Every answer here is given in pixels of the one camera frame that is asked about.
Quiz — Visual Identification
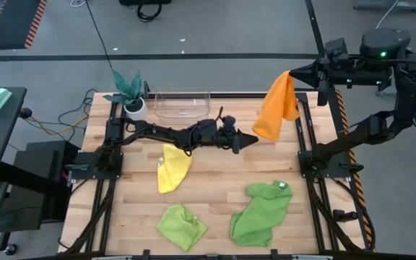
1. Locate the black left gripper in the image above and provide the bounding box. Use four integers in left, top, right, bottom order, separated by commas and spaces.
215, 124, 259, 155

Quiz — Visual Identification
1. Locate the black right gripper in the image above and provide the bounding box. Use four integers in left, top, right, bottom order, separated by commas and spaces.
289, 59, 352, 107

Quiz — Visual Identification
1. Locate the orange microfiber towel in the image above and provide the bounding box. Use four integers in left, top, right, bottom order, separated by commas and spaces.
252, 69, 301, 142

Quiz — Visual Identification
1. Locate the clear plastic bin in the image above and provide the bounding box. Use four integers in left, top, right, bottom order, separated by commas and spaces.
153, 87, 211, 120

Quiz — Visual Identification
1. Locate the yellow microfiber towel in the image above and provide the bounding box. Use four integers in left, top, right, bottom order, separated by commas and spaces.
156, 143, 194, 194

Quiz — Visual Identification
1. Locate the lime green microfiber towel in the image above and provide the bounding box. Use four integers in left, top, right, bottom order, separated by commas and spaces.
156, 203, 209, 253

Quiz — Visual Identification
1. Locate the dark green microfiber towel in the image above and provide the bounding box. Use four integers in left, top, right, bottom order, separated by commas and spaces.
229, 180, 294, 248

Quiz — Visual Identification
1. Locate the grey stand base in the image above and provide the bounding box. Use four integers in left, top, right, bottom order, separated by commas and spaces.
353, 0, 416, 12

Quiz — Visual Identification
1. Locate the orange-black hazard strip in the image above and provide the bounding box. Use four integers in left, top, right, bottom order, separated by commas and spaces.
334, 90, 377, 254

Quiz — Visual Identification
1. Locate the artificial plant in white pot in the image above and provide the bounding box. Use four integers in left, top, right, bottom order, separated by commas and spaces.
103, 69, 150, 122

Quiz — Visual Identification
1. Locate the black equipment cabinet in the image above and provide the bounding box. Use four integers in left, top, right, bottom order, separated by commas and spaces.
0, 139, 81, 233

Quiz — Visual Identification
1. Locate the black hazard-striped floor mat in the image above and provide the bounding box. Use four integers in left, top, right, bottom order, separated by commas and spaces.
0, 0, 49, 51

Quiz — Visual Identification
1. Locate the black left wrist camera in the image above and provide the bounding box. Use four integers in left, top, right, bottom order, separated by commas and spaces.
221, 115, 236, 133

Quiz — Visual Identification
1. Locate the white floor cable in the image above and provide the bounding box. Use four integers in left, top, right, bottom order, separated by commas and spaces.
376, 0, 416, 55

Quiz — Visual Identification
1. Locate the black coiled floor cable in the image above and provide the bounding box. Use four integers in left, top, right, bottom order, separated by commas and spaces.
136, 0, 163, 24

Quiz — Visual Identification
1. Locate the thin black hanging cable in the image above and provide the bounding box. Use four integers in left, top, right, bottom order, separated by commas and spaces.
84, 0, 114, 70

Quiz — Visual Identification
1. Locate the yellow floor cable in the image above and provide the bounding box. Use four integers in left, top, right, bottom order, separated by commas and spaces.
30, 114, 90, 137

